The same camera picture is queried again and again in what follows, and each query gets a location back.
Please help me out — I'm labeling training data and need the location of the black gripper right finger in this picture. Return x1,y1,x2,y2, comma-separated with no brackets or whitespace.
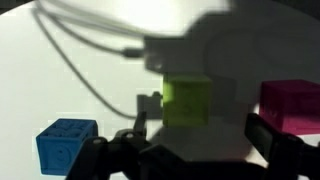
244,112,285,161

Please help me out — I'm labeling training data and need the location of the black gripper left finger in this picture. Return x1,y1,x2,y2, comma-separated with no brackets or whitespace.
132,110,148,138

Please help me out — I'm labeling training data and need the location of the lime green block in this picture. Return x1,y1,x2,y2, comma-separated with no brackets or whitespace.
162,74,213,128

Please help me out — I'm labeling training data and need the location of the magenta block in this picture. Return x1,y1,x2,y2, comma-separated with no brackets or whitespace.
258,79,320,136

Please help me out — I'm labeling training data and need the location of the blue block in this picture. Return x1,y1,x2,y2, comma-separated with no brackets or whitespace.
35,118,99,176

